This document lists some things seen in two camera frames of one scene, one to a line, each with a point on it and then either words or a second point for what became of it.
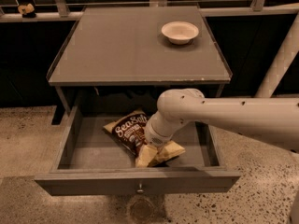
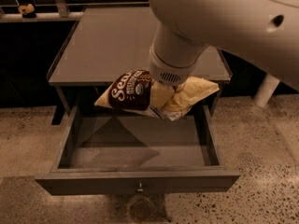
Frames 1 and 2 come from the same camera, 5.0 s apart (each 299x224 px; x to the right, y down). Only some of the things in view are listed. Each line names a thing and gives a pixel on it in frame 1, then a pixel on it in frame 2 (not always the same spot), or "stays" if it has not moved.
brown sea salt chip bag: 129,133 -> 132,91
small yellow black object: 27,11 stays
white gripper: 154,135 -> 168,73
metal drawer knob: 140,190 stays
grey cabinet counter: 126,45 stays
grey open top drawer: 91,161 stays
